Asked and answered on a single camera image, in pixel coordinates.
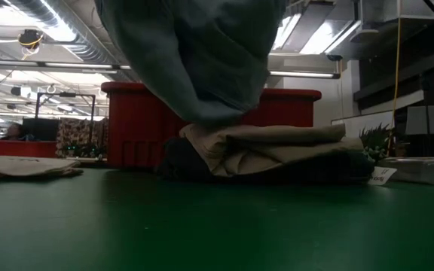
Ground white jeans price tag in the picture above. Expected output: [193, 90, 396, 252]
[366, 166, 398, 187]

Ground green table mat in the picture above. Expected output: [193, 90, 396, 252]
[0, 167, 434, 271]

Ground potted artificial succulent plant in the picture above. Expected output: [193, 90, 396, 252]
[358, 123, 396, 163]

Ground dark blue denim jeans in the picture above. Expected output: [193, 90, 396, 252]
[155, 136, 376, 185]

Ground white crinkled packet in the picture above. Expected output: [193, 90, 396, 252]
[377, 156, 434, 187]

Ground red storage bin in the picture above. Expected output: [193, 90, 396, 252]
[0, 138, 58, 157]

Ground light blue jeans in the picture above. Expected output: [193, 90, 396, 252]
[95, 0, 290, 128]

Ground white paper sheets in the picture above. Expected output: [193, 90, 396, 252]
[405, 104, 434, 136]

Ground person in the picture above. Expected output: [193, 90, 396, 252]
[0, 122, 28, 142]

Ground silver ceiling air duct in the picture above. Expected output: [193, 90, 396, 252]
[0, 0, 117, 65]

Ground beige garment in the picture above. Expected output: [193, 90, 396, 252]
[179, 123, 365, 178]

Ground black metal stand frame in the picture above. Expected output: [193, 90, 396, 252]
[35, 91, 97, 144]

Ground black monitor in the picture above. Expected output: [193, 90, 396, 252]
[22, 117, 61, 142]

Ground long ceiling light tube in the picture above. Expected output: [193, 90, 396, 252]
[268, 69, 341, 80]
[0, 58, 132, 73]

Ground red plastic laundry basket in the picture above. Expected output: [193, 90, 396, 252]
[101, 81, 322, 169]

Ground hanging yellow cable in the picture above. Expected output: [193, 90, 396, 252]
[386, 14, 405, 155]

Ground ceiling cable reel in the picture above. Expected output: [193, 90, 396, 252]
[17, 28, 45, 50]

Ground cream canvas tote bag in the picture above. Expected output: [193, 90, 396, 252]
[0, 154, 85, 182]

